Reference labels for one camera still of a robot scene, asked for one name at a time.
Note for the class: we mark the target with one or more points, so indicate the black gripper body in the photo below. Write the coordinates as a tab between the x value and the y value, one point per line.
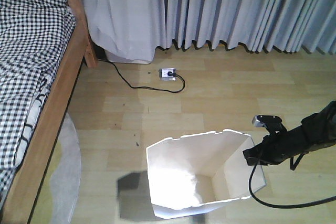
278	147

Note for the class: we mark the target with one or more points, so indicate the white plastic trash bin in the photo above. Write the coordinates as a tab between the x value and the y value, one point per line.
199	173

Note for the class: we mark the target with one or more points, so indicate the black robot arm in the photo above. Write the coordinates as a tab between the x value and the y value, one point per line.
316	131

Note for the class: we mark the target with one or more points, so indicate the floor power socket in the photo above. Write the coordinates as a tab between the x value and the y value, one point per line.
167	74

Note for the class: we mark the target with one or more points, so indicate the grey pleated curtain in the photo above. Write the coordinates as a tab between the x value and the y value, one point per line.
260	25

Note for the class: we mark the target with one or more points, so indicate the white sheer curtain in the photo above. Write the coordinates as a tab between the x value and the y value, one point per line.
128	30

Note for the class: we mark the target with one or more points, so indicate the round grey rug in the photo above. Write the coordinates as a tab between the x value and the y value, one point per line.
60	189

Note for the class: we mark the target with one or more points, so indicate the black white checkered bedding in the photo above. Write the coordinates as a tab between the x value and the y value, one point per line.
34	37

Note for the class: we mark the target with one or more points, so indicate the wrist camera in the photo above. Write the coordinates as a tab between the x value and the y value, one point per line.
271	123

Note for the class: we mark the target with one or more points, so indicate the wooden bed frame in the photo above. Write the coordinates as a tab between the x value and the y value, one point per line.
24	191

